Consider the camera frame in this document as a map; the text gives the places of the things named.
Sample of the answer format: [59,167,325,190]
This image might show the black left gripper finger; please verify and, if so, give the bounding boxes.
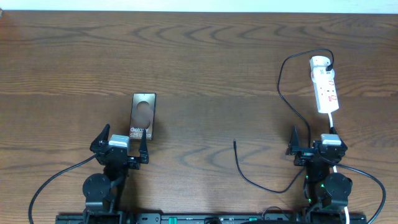
[139,129,149,164]
[98,124,110,142]

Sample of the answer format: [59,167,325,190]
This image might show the black charging cable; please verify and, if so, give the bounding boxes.
[233,48,335,194]

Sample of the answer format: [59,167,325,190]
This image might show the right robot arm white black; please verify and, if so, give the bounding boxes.
[286,128,353,223]

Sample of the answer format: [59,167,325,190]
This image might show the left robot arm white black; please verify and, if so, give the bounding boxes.
[82,124,149,223]

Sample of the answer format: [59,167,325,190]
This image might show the white charger adapter plug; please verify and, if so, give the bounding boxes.
[310,55,331,70]

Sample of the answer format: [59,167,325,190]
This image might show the white power strip red switches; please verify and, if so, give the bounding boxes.
[311,67,339,114]

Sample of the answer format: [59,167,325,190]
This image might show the white power strip cord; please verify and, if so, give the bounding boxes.
[328,112,351,224]

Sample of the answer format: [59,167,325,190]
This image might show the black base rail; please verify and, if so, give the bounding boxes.
[55,212,368,224]

